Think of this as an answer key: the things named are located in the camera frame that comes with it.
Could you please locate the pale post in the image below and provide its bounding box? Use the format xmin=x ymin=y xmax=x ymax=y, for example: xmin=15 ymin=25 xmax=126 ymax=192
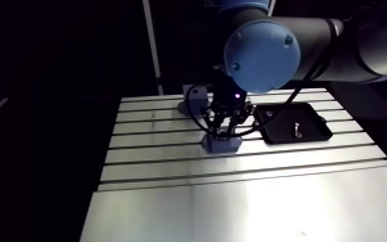
xmin=142 ymin=0 xmax=165 ymax=96

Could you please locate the black tray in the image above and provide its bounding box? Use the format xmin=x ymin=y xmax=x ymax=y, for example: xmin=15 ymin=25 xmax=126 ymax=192
xmin=253 ymin=102 xmax=334 ymax=145

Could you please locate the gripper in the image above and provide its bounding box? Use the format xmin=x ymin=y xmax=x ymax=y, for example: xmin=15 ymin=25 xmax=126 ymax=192
xmin=208 ymin=67 xmax=256 ymax=136

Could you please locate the dark blue-grey block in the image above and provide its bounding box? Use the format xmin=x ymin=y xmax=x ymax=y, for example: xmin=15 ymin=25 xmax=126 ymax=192
xmin=177 ymin=84 xmax=210 ymax=118

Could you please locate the dark blue-grey housing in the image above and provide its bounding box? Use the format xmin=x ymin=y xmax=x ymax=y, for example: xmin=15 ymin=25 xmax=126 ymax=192
xmin=201 ymin=126 xmax=243 ymax=154

